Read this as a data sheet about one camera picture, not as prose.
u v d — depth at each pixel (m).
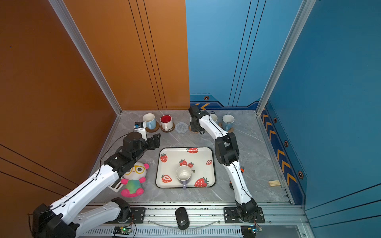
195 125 0.81
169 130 1.06
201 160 0.94
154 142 0.70
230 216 0.73
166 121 1.08
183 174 0.87
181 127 1.09
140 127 0.66
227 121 1.01
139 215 0.74
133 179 0.80
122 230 0.71
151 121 1.00
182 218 0.71
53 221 0.38
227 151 0.63
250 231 0.70
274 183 0.85
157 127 1.09
